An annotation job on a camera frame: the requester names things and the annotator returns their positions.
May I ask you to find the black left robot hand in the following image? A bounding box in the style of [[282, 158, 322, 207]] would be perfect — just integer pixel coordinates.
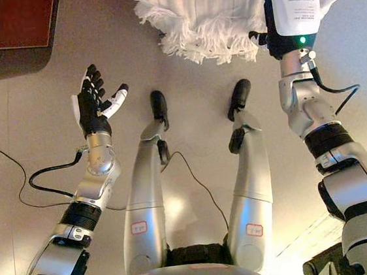
[[67, 60, 135, 140]]

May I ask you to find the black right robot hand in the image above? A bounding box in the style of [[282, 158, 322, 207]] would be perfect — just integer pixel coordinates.
[[245, 0, 327, 64]]

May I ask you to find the white fringed cloth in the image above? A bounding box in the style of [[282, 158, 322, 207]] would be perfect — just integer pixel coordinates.
[[127, 0, 350, 76]]

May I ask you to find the dark reddish wooden desk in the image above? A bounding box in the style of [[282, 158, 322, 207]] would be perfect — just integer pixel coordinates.
[[0, 0, 70, 86]]

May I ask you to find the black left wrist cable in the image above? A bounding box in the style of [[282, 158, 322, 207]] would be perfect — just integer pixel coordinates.
[[25, 149, 89, 202]]

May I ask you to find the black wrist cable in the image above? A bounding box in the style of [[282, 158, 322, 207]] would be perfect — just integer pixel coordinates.
[[25, 149, 89, 202], [306, 54, 364, 119]]

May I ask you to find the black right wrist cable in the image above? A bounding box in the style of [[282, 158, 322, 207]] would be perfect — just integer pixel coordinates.
[[306, 54, 364, 119]]

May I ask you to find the thin black floor cable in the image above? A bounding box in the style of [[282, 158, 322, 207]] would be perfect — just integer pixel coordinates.
[[0, 58, 231, 260]]

